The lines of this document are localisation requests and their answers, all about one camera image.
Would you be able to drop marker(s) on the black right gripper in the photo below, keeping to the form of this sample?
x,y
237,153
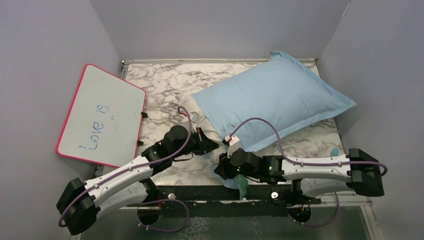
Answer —
x,y
223,168

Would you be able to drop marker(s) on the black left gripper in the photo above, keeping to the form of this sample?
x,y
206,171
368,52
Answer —
x,y
204,144

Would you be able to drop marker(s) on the light blue pillowcase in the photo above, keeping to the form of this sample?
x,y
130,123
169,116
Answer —
x,y
270,101

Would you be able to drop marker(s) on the white pillow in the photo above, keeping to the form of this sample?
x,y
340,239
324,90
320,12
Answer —
x,y
189,103

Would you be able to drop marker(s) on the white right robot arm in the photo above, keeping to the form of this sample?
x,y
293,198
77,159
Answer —
x,y
356,171

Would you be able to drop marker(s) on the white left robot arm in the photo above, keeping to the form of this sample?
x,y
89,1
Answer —
x,y
80,203

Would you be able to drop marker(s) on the green patterned cloth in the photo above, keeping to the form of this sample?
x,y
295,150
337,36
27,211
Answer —
x,y
242,184

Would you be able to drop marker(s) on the pink framed whiteboard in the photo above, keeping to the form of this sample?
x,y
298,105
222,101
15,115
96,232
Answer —
x,y
104,120

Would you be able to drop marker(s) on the blue white small packet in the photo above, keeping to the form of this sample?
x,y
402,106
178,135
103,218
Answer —
x,y
333,151

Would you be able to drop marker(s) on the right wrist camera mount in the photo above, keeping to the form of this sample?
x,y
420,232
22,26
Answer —
x,y
233,143

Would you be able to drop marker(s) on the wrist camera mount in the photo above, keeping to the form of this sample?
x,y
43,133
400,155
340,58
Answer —
x,y
233,143
195,117

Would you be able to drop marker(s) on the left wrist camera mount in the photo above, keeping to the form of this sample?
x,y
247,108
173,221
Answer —
x,y
195,117

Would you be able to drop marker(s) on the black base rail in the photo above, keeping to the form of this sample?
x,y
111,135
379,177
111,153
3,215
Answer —
x,y
215,201

